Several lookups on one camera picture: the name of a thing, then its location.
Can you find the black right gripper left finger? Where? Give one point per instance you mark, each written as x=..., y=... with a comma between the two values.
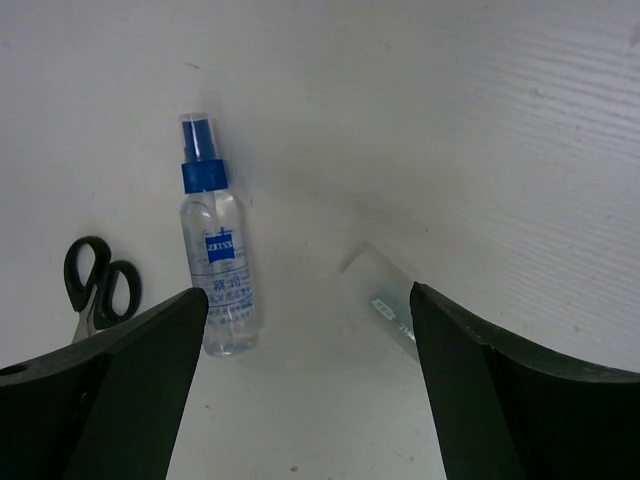
x=109, y=406

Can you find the clear spray bottle blue cap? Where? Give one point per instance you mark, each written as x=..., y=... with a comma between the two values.
x=212, y=224

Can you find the black handled scissors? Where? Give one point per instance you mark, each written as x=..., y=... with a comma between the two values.
x=92, y=300

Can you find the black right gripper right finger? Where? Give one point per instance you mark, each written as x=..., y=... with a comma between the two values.
x=505, y=407

